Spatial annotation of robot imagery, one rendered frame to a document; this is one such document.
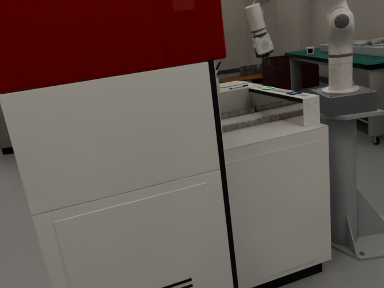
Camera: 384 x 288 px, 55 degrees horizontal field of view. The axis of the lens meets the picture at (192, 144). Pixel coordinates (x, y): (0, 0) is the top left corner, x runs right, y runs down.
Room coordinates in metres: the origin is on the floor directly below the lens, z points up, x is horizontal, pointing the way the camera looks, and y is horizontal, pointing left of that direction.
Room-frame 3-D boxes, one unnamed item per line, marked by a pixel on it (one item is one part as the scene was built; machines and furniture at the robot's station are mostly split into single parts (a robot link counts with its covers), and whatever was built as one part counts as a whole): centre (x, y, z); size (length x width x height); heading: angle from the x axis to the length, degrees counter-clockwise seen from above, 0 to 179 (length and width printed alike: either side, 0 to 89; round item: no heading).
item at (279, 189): (2.07, -0.22, 0.41); 0.96 x 0.64 x 0.82; 17
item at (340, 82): (1.98, -0.83, 1.02); 0.19 x 0.19 x 0.18
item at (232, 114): (2.12, -0.16, 0.84); 0.50 x 0.02 x 0.03; 107
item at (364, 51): (4.78, -2.18, 0.48); 2.68 x 1.01 x 0.97; 2
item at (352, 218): (1.98, -0.94, 0.41); 0.51 x 0.44 x 0.82; 92
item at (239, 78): (8.91, -1.49, 0.20); 1.35 x 0.93 x 0.39; 93
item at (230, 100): (2.36, -0.13, 0.89); 0.62 x 0.35 x 0.14; 107
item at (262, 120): (1.86, -0.24, 0.84); 0.50 x 0.02 x 0.03; 107
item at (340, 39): (1.94, -0.82, 1.23); 0.19 x 0.12 x 0.24; 160
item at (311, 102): (2.01, -0.51, 0.89); 0.55 x 0.09 x 0.14; 17
